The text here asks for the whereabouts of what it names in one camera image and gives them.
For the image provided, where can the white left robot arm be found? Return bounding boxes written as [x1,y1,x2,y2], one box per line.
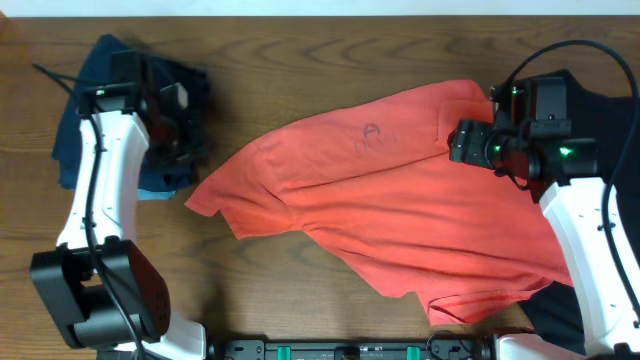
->
[30,50,210,359]

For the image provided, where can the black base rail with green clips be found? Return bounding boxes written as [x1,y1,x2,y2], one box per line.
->
[221,335,497,360]

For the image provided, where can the folded navy blue garment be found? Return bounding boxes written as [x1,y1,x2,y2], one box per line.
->
[52,34,196,192]

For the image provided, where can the black garment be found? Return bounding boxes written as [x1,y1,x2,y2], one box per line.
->
[520,70,639,354]

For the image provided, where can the light blue folded garment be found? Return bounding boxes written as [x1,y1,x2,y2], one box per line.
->
[137,189,176,201]

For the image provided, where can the orange polo shirt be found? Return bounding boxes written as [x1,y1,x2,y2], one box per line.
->
[187,80,570,325]

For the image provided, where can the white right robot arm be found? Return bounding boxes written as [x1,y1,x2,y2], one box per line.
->
[447,40,639,359]

